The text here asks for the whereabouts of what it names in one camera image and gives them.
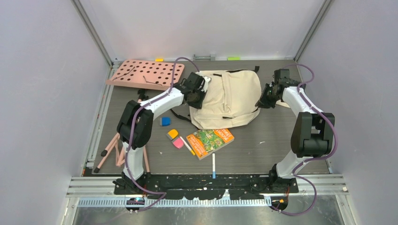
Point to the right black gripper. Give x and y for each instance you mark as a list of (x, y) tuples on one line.
[(263, 102)]

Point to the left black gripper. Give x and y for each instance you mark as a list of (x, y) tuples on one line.
[(199, 104)]

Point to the cream canvas backpack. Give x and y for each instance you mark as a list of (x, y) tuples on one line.
[(233, 98)]

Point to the orange paperback book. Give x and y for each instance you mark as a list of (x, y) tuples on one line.
[(206, 142)]

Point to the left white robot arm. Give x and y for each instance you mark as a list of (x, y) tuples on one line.
[(136, 123)]

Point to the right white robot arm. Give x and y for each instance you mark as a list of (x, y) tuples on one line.
[(313, 132)]

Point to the blue eraser block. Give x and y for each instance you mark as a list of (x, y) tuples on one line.
[(165, 121)]

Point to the orange eraser block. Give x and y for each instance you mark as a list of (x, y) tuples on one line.
[(172, 134)]

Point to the pink eraser block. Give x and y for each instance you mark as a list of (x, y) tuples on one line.
[(178, 143)]

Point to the pink perforated stand board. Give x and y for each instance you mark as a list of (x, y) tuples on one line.
[(143, 74)]

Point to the yellow capped white marker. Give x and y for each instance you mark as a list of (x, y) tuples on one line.
[(187, 146)]

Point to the blue capped white marker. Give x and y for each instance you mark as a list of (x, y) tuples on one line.
[(213, 166)]

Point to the pink tripod stand legs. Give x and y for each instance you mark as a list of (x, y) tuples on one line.
[(113, 144)]

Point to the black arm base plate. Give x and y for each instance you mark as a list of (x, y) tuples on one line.
[(204, 187)]

